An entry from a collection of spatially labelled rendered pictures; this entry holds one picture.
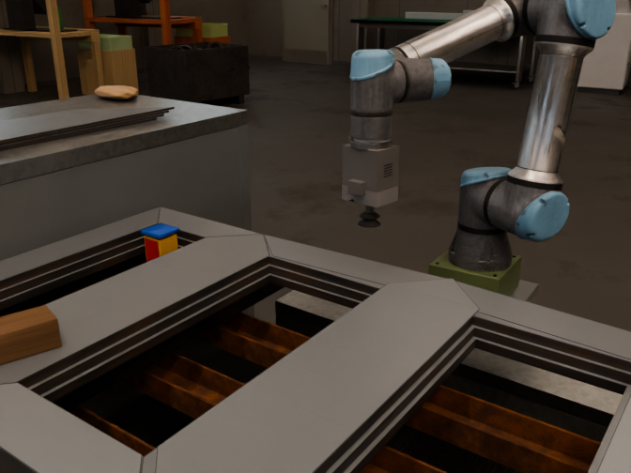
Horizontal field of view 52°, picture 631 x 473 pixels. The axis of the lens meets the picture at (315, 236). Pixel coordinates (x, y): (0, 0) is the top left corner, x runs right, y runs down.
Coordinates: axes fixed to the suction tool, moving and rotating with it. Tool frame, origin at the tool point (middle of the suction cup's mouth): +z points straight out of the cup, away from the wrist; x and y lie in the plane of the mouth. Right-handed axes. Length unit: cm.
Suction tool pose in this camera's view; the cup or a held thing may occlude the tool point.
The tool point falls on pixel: (369, 223)
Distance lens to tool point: 123.8
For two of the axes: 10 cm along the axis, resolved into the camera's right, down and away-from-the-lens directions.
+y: 7.2, 2.2, -6.6
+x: 6.9, -2.5, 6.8
